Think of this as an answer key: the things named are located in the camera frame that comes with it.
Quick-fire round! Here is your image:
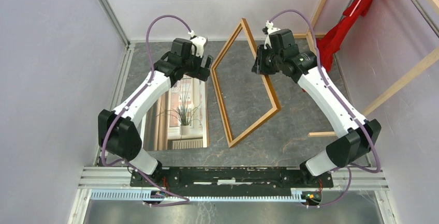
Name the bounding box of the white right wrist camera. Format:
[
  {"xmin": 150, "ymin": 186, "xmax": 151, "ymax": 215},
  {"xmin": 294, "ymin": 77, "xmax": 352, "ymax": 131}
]
[{"xmin": 262, "ymin": 20, "xmax": 280, "ymax": 49}]

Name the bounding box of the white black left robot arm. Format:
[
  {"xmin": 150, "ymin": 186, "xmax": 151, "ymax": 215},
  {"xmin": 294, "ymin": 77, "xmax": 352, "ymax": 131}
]
[{"xmin": 98, "ymin": 36, "xmax": 213, "ymax": 187}]

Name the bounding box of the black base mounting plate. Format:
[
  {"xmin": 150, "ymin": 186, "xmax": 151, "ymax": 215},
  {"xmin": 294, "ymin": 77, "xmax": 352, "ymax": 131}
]
[{"xmin": 150, "ymin": 167, "xmax": 334, "ymax": 197}]

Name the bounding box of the aluminium rail frame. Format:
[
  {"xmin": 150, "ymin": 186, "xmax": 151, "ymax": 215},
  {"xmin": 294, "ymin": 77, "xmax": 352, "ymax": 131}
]
[{"xmin": 67, "ymin": 0, "xmax": 399, "ymax": 223}]

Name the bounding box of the plant window photo print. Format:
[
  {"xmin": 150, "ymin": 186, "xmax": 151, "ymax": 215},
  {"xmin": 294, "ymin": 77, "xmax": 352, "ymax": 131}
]
[{"xmin": 139, "ymin": 76, "xmax": 209, "ymax": 151}]

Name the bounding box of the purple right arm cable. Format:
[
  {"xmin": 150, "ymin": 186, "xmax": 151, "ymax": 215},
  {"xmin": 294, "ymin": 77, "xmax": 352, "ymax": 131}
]
[{"xmin": 268, "ymin": 9, "xmax": 382, "ymax": 208}]

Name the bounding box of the red cloth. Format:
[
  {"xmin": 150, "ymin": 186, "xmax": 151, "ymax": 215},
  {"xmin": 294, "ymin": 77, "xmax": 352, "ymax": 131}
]
[{"xmin": 316, "ymin": 0, "xmax": 373, "ymax": 72}]

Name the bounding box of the right controller board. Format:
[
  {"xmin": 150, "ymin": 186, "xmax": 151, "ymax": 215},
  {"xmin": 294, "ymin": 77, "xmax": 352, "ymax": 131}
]
[{"xmin": 301, "ymin": 192, "xmax": 322, "ymax": 206}]

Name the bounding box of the controller board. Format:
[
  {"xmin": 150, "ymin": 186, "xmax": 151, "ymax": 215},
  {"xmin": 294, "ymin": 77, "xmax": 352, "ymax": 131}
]
[
  {"xmin": 150, "ymin": 190, "xmax": 168, "ymax": 199},
  {"xmin": 301, "ymin": 192, "xmax": 322, "ymax": 206}
]

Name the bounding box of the left controller board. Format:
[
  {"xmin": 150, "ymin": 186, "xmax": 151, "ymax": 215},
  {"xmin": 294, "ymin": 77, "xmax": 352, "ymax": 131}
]
[{"xmin": 150, "ymin": 190, "xmax": 168, "ymax": 199}]

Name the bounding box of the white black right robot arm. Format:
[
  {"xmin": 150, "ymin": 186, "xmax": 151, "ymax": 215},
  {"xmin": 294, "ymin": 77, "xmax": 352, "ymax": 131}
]
[{"xmin": 252, "ymin": 27, "xmax": 382, "ymax": 187}]

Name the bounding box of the golden wooden picture frame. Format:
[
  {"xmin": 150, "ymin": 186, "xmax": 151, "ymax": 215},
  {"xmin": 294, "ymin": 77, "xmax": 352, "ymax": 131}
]
[{"xmin": 211, "ymin": 18, "xmax": 281, "ymax": 148}]

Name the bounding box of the light wooden beam structure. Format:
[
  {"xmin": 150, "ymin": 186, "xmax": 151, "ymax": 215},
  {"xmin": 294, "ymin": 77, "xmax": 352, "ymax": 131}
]
[{"xmin": 283, "ymin": 0, "xmax": 439, "ymax": 138}]

